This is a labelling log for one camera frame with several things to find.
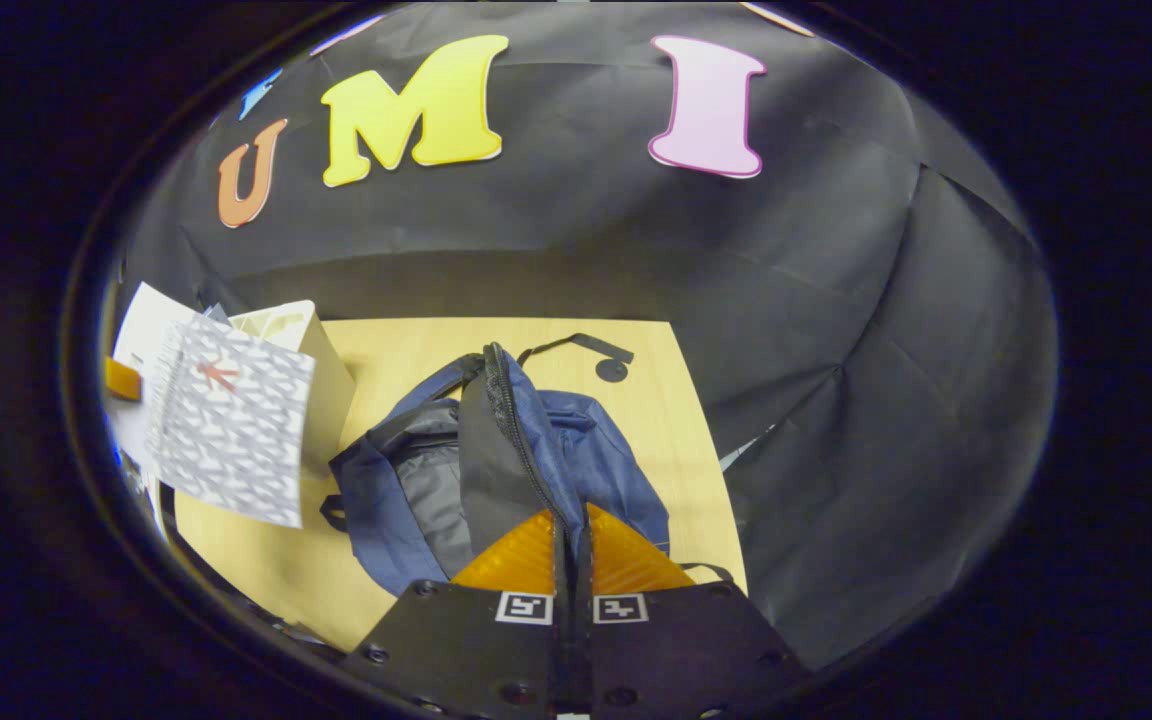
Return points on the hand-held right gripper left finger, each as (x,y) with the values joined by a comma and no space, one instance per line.
(476,650)

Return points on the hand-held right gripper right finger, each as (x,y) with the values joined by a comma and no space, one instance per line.
(676,650)

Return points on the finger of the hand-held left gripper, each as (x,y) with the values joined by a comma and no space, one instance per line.
(123,380)

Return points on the grey patterned cover book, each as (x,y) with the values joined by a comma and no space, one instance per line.
(236,440)

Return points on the white plastic bookshelf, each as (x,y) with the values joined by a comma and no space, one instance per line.
(321,390)

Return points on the blue schoolbag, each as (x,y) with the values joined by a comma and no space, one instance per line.
(596,450)

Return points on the black round disc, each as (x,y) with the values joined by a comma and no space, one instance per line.
(612,371)

